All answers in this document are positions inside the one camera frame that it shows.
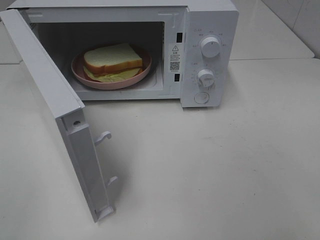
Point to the round door release button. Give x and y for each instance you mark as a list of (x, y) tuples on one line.
[(201, 97)]

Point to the white bread sandwich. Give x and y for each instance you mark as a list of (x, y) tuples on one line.
[(114, 63)]

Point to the pink round plate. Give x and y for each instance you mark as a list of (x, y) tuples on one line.
[(78, 64)]

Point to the white microwave door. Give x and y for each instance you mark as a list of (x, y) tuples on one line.
[(55, 94)]

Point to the glass microwave turntable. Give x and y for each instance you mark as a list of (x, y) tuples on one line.
[(153, 81)]

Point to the white lower timer knob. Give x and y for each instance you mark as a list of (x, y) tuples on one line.
[(205, 78)]

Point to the white warning label sticker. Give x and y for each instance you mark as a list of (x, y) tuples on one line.
[(175, 56)]

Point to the white microwave oven body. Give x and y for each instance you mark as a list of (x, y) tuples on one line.
[(66, 28)]

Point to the white upper power knob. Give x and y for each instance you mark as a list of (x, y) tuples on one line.
[(210, 46)]

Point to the white adjacent table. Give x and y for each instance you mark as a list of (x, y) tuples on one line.
[(260, 34)]

